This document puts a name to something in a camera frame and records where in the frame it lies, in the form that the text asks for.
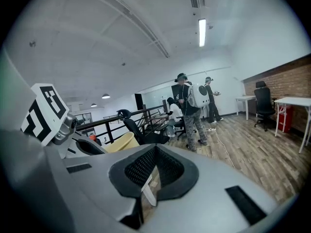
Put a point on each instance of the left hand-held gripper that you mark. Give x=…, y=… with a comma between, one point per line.
x=46, y=110

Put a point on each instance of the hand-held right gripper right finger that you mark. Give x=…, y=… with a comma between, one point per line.
x=206, y=203

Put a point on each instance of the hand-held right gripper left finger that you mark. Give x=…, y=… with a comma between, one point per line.
x=85, y=198

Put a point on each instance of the cream plastic bin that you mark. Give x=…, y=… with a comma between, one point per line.
x=121, y=142

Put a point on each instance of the black metal railing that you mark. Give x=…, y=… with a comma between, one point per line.
x=107, y=121

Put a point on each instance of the black pendant lamp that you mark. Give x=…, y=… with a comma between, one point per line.
x=93, y=105
x=105, y=96

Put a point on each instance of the black office chair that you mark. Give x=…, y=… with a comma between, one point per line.
x=136, y=130
x=263, y=101
x=179, y=125

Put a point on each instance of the white-legged table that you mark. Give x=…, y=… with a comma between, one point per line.
x=149, y=190

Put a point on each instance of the white power strip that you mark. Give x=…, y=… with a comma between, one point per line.
x=210, y=129

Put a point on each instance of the brown office desk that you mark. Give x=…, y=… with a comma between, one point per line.
x=158, y=117

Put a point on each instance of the grey laptop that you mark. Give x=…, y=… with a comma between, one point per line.
x=161, y=111

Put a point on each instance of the black monitor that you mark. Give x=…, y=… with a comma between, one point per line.
x=166, y=105

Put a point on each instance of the white backpack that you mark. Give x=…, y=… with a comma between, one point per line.
x=199, y=96

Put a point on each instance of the small white table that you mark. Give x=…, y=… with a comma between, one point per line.
x=245, y=97

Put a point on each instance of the red box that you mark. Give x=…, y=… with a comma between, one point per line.
x=284, y=120

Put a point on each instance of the long white table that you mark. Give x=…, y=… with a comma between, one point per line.
x=294, y=101

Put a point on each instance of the ceiling strip light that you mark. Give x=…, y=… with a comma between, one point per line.
x=202, y=33

